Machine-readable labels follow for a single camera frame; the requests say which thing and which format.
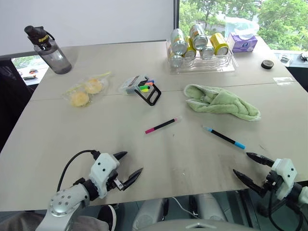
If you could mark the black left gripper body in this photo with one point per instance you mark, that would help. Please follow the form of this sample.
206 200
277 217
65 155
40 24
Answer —
112 182

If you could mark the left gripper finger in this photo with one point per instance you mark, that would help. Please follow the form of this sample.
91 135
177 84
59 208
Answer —
121 154
132 178

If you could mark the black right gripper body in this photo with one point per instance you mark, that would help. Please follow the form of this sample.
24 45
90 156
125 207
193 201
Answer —
273 181

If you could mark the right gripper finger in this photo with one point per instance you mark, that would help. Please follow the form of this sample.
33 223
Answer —
251 183
261 159

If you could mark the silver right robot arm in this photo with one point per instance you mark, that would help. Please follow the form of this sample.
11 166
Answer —
296 193

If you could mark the blue and black pen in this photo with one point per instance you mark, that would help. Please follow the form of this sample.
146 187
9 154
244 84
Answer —
223 137

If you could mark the pink and black pen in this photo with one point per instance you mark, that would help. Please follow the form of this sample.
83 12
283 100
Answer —
162 125

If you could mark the marker pack with black stand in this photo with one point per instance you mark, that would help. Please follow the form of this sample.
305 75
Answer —
131 83

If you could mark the orange highlighter marker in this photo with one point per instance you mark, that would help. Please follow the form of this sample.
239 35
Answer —
149 83

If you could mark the purple marker pen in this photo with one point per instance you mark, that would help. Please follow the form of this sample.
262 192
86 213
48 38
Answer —
151 80

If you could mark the purple tissue box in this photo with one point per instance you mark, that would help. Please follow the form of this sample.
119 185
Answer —
243 44

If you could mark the black shoe with white sole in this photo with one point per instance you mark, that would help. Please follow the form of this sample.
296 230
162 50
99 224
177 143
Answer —
108 216

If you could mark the grey rounded leg cover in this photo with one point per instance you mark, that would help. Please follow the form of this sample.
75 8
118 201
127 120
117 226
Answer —
150 214
210 207

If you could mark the black flat stand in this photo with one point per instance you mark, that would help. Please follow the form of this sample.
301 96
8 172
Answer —
154 99

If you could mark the green towel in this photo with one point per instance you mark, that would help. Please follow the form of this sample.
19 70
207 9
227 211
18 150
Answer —
223 102

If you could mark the grey robot torso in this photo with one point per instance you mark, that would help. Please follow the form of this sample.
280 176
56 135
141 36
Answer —
197 226

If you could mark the round yellow bread bun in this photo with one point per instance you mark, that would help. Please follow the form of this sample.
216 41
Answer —
79 99
92 85

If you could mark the clear plastic bread bag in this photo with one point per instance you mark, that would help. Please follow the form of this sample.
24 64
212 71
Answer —
72 90

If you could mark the clear tape strip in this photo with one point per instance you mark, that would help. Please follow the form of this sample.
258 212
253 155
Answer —
284 80

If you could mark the black tape roll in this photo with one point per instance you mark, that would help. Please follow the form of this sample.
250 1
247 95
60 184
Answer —
267 64

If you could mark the grey trouser leg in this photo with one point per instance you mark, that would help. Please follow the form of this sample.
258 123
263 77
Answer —
21 222

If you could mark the clear plastic can rack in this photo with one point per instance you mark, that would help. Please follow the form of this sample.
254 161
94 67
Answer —
207 66

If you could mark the silver green drink can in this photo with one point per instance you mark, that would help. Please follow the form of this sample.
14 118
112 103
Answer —
176 60
178 39
207 51
198 34

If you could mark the grey sports water bottle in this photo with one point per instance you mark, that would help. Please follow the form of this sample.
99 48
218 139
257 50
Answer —
54 56

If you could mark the yellow drink can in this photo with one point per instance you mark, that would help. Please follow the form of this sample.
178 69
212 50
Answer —
219 43
190 51

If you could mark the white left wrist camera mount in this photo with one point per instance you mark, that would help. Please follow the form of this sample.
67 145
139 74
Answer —
104 163

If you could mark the black table frame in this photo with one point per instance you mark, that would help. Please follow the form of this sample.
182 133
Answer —
250 207

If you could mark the dark window frame post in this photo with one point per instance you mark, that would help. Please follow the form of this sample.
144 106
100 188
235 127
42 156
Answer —
176 20

